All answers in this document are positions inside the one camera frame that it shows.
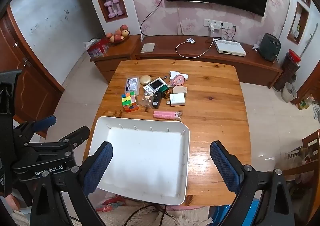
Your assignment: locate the white cloud-shaped block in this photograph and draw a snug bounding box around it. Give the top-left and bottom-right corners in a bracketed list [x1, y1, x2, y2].
[169, 71, 189, 80]

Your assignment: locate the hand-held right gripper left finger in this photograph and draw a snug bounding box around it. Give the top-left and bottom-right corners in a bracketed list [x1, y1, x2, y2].
[29, 141, 114, 226]

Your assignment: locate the clear plastic box with label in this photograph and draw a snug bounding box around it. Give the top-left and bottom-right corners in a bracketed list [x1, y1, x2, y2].
[124, 77, 140, 93]

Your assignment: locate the long wooden television cabinet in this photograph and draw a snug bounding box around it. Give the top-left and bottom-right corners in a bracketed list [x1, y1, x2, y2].
[135, 35, 283, 89]

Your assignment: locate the colourful puzzle cube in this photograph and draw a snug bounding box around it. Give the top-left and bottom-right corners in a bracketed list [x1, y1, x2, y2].
[121, 91, 140, 112]

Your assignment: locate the blue plastic stool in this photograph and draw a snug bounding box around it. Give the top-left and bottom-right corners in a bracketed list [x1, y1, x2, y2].
[209, 197, 265, 226]

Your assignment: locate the white wall socket panel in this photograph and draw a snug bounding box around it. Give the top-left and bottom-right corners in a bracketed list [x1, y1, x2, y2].
[204, 19, 237, 30]

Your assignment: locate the long grey stick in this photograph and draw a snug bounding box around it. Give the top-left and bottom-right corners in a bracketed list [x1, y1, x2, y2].
[300, 23, 318, 59]

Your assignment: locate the wooden side cabinet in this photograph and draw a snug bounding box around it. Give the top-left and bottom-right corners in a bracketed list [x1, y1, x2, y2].
[90, 34, 142, 84]

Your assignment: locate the white plastic tray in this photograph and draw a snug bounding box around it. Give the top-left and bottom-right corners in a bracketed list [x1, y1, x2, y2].
[89, 116, 190, 206]

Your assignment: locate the green perfume bottle gold cap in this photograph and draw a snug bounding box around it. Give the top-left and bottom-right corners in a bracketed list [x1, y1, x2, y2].
[160, 85, 173, 98]

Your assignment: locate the white charger cable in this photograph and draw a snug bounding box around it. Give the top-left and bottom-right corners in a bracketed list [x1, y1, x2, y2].
[175, 29, 215, 59]

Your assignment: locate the white handheld game console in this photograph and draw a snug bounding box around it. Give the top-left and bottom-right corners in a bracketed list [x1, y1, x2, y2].
[143, 78, 167, 93]

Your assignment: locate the dark jar with red lid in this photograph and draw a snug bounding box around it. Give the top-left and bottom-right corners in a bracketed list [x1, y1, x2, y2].
[274, 49, 300, 92]

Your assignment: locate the pink hair clip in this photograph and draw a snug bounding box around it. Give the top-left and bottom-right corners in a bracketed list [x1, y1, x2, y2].
[153, 110, 183, 120]

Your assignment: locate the white set-top box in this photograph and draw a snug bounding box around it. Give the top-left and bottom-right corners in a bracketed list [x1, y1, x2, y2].
[214, 39, 247, 57]

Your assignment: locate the white charger adapter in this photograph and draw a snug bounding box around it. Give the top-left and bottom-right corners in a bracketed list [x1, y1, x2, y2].
[166, 93, 187, 107]

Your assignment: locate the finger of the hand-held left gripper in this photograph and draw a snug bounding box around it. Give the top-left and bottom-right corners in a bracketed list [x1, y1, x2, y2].
[15, 126, 90, 167]
[12, 115, 57, 142]

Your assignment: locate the clear packet of beige pieces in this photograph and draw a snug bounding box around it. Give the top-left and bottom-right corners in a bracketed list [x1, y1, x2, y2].
[139, 92, 155, 109]

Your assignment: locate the black power adapter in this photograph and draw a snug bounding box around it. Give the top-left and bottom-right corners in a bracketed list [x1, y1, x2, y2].
[151, 92, 162, 109]

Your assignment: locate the fringed floor rug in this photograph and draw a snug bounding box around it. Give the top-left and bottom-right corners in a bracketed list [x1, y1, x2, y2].
[96, 195, 213, 226]

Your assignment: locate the yellow-green bottle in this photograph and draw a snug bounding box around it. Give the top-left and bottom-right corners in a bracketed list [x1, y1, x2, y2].
[297, 96, 313, 110]

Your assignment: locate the grey notebook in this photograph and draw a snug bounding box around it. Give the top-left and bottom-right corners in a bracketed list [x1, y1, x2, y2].
[140, 43, 155, 53]

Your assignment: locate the fruit bowl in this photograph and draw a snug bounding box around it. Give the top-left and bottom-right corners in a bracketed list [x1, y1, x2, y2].
[107, 35, 130, 45]

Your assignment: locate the brown wooden door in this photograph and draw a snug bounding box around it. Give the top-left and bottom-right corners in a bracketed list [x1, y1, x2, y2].
[0, 4, 65, 139]

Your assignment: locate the white bucket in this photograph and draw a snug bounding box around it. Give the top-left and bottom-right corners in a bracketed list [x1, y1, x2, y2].
[281, 82, 298, 103]

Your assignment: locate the grey angular box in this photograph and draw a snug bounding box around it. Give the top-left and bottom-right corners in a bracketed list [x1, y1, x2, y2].
[172, 85, 188, 95]

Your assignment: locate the pink correction tape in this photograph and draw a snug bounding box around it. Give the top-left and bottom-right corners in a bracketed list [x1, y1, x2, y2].
[170, 75, 185, 87]

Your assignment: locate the wooden chair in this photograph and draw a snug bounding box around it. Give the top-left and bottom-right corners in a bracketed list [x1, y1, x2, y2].
[282, 129, 320, 216]

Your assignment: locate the black space heater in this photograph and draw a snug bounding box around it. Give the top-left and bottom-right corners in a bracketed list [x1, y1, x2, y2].
[259, 33, 281, 62]

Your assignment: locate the red tissue packet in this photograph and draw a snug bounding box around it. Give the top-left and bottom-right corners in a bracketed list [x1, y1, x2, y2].
[83, 38, 110, 58]

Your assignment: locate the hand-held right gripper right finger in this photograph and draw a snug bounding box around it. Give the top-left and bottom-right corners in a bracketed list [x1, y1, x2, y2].
[209, 141, 295, 226]

